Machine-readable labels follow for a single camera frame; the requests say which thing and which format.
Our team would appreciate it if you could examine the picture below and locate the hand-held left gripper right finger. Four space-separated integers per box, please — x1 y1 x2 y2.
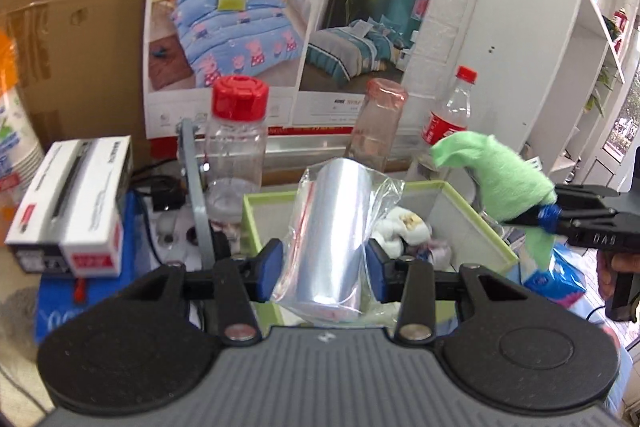
367 242 526 342

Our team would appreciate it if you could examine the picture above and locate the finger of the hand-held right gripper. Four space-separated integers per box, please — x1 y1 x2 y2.
502 205 577 234
550 186 619 210

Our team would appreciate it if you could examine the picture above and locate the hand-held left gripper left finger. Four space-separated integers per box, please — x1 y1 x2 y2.
120 239 284 343

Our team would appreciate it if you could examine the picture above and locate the white cloth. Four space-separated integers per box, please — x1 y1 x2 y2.
372 205 434 259

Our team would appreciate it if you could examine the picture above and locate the clear film roll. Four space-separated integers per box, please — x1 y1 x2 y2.
272 159 405 324

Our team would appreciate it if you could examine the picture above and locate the light green storage box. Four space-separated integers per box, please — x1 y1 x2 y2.
242 179 521 324

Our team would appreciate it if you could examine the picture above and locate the green fleece towel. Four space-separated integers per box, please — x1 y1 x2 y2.
429 131 560 271

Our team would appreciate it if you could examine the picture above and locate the person's right hand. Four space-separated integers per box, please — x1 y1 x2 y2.
597 251 640 304

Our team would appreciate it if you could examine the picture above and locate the blue tissue pack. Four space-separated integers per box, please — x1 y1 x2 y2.
522 244 586 306

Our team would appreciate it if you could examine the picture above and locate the potted green plant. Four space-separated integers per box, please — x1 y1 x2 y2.
584 66 615 114

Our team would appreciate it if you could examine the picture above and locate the clear jar with red lid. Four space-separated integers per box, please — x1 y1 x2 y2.
204 75 271 225

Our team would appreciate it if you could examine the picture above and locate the red label cola bottle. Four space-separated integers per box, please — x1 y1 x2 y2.
417 65 479 178

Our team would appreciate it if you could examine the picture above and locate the white shelf unit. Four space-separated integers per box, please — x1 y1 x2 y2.
467 0 632 204

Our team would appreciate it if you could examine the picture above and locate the blue metal box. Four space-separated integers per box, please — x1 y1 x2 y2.
34 191 202 349

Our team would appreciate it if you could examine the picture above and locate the orange and blue package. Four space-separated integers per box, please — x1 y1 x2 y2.
0 31 47 208

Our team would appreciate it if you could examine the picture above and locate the cardboard sheet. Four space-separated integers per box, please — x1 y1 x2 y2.
0 0 167 168

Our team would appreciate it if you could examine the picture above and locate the grey metal bracket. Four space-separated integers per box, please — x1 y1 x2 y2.
177 119 219 271

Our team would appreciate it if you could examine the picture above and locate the black cable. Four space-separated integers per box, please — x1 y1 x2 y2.
131 174 187 214

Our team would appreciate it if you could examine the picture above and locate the bedding wall poster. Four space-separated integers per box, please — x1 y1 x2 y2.
144 0 437 154

